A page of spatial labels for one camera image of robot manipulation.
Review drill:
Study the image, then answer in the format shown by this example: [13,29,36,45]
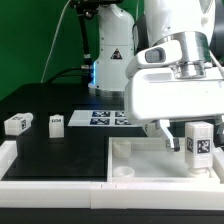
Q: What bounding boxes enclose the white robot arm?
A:
[89,0,224,150]

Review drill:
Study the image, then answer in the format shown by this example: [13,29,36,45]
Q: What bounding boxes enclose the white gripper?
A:
[124,40,224,152]

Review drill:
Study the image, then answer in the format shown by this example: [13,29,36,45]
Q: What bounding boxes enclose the white tag sheet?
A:
[68,110,130,127]

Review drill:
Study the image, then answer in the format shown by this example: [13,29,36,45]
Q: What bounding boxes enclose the white U-shaped obstacle fence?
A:
[0,141,224,210]

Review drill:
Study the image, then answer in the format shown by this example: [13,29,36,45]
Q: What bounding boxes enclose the white square table top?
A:
[107,137,220,184]

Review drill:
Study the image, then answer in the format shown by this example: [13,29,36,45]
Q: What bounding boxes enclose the black cables at base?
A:
[46,66,93,84]

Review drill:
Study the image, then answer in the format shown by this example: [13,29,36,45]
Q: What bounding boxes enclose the grey cable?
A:
[40,0,73,84]

